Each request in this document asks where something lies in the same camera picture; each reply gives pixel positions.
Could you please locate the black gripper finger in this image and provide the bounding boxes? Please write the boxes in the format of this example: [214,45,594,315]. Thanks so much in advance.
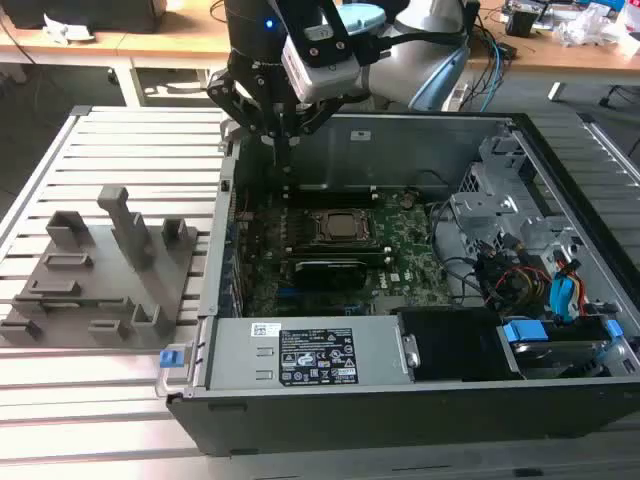
[288,95,347,147]
[206,68,292,175]

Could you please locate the black RAM slots white clips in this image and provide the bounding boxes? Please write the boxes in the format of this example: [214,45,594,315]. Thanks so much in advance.
[282,183,379,209]
[285,243,394,265]

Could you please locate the wooden desk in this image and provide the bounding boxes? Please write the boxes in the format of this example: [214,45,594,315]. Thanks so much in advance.
[0,0,640,77]

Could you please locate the silver CPU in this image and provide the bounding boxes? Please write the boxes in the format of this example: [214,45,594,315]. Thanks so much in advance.
[322,210,371,240]

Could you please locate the metal CPU socket cover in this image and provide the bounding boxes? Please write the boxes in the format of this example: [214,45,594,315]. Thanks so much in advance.
[307,207,381,247]

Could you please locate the green motherboard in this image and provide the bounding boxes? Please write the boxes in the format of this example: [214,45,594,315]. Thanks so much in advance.
[232,192,456,319]

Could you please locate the black graphics card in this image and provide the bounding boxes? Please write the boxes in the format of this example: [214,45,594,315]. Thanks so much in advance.
[292,257,370,301]

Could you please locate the large black case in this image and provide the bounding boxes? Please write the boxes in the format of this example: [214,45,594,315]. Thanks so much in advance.
[0,0,167,34]

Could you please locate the white crumpled paper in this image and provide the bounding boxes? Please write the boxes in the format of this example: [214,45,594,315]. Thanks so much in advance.
[41,11,97,45]

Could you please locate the silver metal drive cage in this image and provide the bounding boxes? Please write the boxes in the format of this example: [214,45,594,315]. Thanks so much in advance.
[448,133,587,281]

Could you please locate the grey parts rack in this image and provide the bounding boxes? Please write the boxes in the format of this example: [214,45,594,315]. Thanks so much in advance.
[0,184,202,352]

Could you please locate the small black box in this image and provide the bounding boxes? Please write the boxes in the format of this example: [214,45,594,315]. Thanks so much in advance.
[504,6,540,37]

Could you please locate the black power supply label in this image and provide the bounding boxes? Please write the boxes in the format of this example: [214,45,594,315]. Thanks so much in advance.
[278,327,357,388]

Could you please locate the grey power supply unit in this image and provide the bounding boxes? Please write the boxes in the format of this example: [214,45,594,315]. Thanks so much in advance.
[203,314,417,397]

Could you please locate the white crumpled plastic bag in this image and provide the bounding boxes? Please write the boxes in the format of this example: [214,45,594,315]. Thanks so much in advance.
[553,3,627,49]

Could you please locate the black open PC case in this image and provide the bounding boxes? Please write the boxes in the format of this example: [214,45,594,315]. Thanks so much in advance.
[164,110,640,456]

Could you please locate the hard disk in blue carrier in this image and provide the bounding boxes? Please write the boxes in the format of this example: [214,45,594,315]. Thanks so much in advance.
[497,317,622,382]

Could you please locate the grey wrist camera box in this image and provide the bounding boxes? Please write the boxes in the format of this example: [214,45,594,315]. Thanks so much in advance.
[280,22,362,105]

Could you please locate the blue hanging cables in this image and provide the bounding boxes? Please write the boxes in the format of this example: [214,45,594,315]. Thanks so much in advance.
[485,38,507,112]

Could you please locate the red yellow black wire bundle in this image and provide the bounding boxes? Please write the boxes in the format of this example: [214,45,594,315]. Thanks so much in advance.
[474,247,552,314]

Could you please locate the blue flat data wire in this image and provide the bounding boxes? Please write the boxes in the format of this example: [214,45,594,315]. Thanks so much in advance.
[548,249,587,321]

